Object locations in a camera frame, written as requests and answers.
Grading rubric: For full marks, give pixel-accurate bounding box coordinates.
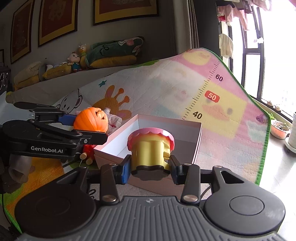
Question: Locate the small cartoon boy figure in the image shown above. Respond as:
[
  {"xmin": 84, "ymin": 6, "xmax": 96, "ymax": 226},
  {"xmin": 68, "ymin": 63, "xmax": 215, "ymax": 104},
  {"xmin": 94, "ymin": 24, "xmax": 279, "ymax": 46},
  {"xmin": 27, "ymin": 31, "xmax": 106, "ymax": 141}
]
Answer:
[{"xmin": 67, "ymin": 52, "xmax": 82, "ymax": 72}]

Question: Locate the red gold framed picture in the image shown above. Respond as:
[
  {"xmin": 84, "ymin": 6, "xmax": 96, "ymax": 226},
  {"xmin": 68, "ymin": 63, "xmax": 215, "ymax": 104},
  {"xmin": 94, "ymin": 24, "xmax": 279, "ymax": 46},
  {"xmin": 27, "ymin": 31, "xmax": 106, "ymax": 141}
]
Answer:
[
  {"xmin": 38, "ymin": 0, "xmax": 78, "ymax": 47},
  {"xmin": 10, "ymin": 0, "xmax": 35, "ymax": 64},
  {"xmin": 93, "ymin": 0, "xmax": 159, "ymax": 26}
]

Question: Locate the colourful cartoon play mat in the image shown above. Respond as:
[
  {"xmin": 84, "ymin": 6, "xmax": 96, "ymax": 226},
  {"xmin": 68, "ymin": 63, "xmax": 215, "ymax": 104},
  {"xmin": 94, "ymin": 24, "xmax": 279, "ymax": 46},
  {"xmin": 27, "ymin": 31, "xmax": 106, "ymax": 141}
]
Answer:
[{"xmin": 0, "ymin": 48, "xmax": 272, "ymax": 232}]

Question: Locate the small bird plush toy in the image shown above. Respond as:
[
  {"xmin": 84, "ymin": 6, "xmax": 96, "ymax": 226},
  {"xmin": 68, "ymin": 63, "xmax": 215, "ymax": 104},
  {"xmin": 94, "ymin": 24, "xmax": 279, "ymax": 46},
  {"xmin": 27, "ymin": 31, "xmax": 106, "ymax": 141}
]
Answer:
[{"xmin": 78, "ymin": 44, "xmax": 87, "ymax": 56}]

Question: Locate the yellow pillow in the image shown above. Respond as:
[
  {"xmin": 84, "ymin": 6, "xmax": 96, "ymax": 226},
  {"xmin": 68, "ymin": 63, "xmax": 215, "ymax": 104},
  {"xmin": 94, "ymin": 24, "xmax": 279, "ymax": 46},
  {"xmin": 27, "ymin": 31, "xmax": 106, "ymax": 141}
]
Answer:
[{"xmin": 42, "ymin": 63, "xmax": 72, "ymax": 80}]

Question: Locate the pink cardboard box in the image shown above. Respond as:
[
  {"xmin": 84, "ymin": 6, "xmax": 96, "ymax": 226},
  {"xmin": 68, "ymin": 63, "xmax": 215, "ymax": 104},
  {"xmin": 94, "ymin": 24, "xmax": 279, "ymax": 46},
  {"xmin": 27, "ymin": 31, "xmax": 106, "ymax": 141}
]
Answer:
[{"xmin": 93, "ymin": 113, "xmax": 203, "ymax": 200}]

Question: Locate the pink plant pot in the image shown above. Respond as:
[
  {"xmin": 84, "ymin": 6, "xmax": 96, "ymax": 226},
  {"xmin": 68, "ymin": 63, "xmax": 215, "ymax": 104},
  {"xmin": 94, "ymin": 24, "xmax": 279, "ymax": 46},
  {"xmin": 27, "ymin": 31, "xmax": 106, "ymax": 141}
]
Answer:
[{"xmin": 271, "ymin": 120, "xmax": 290, "ymax": 140}]

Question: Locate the orange pumpkin head toy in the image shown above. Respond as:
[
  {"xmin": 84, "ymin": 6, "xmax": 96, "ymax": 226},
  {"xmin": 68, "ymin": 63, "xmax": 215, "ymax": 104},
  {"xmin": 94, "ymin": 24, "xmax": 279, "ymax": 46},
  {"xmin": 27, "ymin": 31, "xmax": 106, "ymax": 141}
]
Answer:
[{"xmin": 73, "ymin": 107, "xmax": 108, "ymax": 165}]

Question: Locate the green yellow folded cushion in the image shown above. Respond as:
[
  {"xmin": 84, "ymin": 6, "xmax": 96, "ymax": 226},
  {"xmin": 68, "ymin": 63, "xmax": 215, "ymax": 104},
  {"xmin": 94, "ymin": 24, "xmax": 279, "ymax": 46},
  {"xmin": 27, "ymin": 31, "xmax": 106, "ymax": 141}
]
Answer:
[{"xmin": 84, "ymin": 36, "xmax": 144, "ymax": 68}]

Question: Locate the beige folded blanket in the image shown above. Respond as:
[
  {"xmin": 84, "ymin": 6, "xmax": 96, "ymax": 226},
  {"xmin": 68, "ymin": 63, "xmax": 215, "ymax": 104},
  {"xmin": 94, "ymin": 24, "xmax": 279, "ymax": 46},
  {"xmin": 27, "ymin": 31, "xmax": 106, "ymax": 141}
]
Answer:
[{"xmin": 13, "ymin": 61, "xmax": 41, "ymax": 91}]

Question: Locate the pink plush doll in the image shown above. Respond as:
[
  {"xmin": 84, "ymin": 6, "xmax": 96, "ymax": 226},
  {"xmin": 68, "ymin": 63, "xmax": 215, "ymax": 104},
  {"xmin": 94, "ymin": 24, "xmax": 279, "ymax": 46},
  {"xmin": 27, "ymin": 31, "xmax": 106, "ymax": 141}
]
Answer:
[{"xmin": 103, "ymin": 108, "xmax": 122, "ymax": 136}]

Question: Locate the yellow pink toy cup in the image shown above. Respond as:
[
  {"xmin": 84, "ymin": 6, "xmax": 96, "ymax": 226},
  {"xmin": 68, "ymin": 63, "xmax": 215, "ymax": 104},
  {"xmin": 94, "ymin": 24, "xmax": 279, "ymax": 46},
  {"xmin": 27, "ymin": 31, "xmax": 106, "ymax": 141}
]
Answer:
[{"xmin": 127, "ymin": 128, "xmax": 175, "ymax": 181}]

